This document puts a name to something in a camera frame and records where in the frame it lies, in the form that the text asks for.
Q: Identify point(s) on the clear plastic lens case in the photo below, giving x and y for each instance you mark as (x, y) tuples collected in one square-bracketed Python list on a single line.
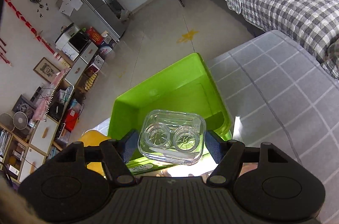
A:
[(172, 137)]

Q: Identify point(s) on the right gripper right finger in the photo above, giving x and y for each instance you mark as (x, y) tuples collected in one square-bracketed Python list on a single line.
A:
[(227, 155)]

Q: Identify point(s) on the silver refrigerator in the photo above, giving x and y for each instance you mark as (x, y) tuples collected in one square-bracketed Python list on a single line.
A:
[(103, 15)]

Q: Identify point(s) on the small white desk fan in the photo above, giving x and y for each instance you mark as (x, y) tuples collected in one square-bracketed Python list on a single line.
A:
[(20, 120)]

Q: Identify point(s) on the framed bear picture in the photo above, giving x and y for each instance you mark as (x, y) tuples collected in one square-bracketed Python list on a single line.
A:
[(46, 70)]

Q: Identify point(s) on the green plastic storage box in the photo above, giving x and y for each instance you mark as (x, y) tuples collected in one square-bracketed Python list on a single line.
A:
[(186, 86)]

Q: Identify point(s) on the white microwave oven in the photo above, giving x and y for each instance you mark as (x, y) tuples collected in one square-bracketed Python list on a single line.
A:
[(72, 41)]

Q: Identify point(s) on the red gift box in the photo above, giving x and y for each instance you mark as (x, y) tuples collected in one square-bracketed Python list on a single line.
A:
[(95, 36)]

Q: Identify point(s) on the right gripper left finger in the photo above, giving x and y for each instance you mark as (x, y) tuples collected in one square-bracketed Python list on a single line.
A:
[(116, 154)]

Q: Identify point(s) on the grey checked table cloth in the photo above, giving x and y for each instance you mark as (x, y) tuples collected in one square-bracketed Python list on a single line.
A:
[(275, 91)]

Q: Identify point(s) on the wooden white drawer cabinet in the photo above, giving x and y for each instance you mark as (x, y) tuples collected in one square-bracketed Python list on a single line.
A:
[(22, 155)]

